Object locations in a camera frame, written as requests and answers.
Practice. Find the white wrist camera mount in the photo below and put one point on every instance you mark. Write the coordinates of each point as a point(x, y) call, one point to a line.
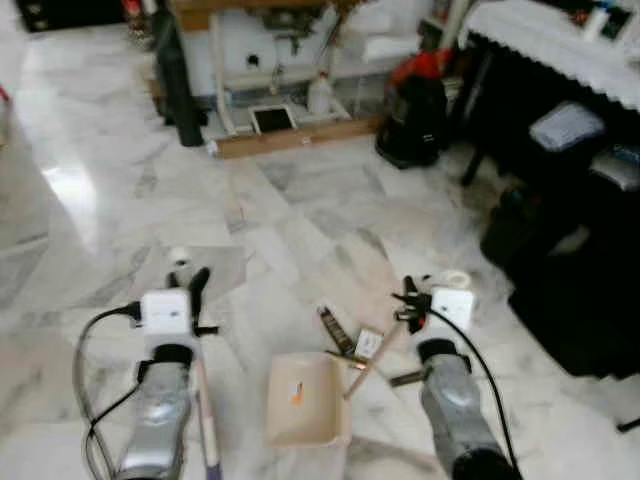
point(455, 308)
point(165, 312)

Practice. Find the grey cushion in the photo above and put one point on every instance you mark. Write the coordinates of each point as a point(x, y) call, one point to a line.
point(567, 125)

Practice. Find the table with white tablecloth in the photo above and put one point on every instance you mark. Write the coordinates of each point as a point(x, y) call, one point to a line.
point(560, 45)

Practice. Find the black chair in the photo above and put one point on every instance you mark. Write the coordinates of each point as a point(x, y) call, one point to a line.
point(575, 290)

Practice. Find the brown striped wrapper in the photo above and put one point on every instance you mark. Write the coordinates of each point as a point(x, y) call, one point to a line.
point(336, 330)

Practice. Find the long wooden plank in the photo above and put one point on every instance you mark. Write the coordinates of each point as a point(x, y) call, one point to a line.
point(300, 137)

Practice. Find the white bottle blue cap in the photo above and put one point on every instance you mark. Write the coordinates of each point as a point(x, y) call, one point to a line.
point(597, 22)

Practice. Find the black vacuum cleaner red top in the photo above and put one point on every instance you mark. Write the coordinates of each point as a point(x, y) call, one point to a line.
point(412, 120)

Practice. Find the white framed tablet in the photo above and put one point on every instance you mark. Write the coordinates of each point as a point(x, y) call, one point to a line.
point(273, 119)

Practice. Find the tall black cylinder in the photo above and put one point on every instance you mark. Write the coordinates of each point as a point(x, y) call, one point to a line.
point(180, 90)

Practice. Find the white metal rack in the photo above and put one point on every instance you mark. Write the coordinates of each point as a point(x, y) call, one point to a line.
point(222, 90)

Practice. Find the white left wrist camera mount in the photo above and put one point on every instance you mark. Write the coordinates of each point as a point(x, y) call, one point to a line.
point(165, 312)

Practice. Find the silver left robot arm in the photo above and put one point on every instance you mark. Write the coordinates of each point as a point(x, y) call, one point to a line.
point(160, 410)

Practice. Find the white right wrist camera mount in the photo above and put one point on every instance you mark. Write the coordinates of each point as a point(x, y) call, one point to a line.
point(455, 308)

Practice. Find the small grey brown scrap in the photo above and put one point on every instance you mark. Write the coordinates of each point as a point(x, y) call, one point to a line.
point(407, 378)

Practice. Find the black cabinet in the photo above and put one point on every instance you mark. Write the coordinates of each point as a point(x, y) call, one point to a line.
point(70, 12)

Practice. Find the brown wooden shelf board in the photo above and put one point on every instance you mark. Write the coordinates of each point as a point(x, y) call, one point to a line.
point(200, 15)

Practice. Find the white plastic bottle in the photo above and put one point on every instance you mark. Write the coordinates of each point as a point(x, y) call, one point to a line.
point(320, 97)

